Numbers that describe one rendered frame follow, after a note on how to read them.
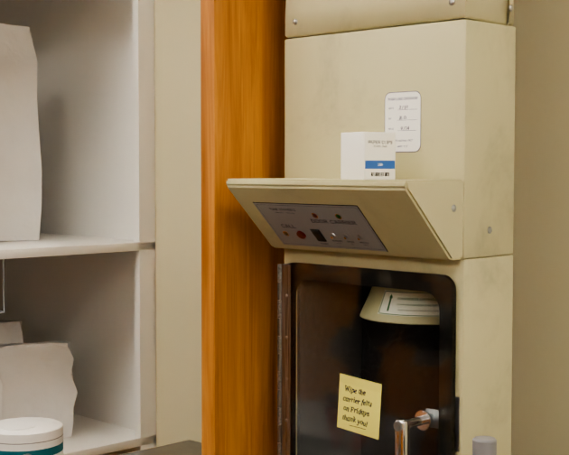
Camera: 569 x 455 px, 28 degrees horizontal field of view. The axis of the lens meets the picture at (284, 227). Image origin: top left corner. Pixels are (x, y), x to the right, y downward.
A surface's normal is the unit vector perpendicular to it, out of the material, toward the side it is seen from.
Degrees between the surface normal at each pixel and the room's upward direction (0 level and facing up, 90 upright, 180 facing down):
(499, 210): 90
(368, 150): 90
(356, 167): 90
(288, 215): 135
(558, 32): 90
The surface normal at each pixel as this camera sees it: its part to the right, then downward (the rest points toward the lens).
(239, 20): 0.71, 0.04
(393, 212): -0.50, 0.73
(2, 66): 0.07, -0.03
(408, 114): -0.71, 0.04
